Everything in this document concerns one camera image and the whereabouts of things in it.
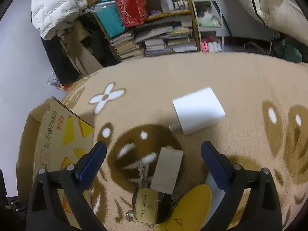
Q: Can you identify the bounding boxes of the brown cardboard box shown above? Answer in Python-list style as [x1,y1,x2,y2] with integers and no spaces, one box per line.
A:
[16,98,94,228]

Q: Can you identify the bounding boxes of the white metal cart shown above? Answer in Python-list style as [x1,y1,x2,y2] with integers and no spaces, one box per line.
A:
[192,0,224,53]

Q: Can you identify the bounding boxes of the wooden bookshelf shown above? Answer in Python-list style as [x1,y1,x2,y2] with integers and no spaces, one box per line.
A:
[86,0,199,62]

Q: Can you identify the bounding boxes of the yellow oval object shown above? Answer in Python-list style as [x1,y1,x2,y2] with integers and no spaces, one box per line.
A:
[155,184,211,231]

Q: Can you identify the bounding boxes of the white box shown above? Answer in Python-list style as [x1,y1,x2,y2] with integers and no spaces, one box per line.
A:
[204,172,226,225]

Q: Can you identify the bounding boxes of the teal bag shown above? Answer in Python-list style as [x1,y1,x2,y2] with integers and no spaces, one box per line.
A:
[92,0,125,38]

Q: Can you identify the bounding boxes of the white power adapter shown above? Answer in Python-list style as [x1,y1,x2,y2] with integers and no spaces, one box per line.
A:
[169,87,225,135]

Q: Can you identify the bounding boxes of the grey rectangular block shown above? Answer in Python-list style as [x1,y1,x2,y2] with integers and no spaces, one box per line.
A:
[150,147,183,194]

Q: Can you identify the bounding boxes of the stack of books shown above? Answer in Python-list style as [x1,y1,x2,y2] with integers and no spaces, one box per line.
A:
[110,26,198,60]

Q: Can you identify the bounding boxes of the white bedding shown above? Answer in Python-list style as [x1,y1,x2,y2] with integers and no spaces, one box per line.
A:
[239,0,307,45]

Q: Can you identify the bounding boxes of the brass padlock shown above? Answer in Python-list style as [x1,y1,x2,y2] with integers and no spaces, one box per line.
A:
[125,187,166,227]

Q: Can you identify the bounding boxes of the beige patterned plush blanket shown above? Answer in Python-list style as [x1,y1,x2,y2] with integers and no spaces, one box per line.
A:
[63,52,307,230]

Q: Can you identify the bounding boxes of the red gift bag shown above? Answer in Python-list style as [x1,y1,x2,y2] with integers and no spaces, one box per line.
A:
[115,0,148,28]

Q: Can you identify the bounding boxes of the silver keys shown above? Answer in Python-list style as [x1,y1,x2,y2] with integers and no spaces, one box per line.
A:
[138,161,149,188]

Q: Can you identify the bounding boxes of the white puffer jacket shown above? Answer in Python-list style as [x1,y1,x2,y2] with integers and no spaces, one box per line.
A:
[31,0,88,40]

